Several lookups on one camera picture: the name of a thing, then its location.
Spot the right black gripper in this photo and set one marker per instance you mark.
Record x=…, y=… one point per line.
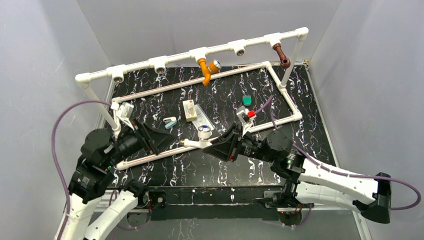
x=225, y=146

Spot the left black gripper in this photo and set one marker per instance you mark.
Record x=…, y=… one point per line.
x=142, y=137

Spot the white faucet chrome knob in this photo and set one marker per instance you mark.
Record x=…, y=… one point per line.
x=204, y=133

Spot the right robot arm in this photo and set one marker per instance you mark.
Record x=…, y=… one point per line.
x=308, y=180

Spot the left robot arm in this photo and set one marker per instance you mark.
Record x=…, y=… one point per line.
x=93, y=174

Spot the clear plastic package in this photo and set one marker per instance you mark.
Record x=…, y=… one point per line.
x=202, y=118

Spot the green tape roll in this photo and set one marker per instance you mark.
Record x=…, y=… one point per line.
x=246, y=100

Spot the orange faucet chrome knob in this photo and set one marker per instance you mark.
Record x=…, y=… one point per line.
x=208, y=70

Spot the brown faucet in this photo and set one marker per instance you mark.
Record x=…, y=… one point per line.
x=284, y=61

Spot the light blue faucet handle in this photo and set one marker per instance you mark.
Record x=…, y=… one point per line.
x=170, y=122

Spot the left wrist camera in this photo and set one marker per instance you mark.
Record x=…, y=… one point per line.
x=122, y=113

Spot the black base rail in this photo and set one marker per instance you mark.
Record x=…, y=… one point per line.
x=225, y=202

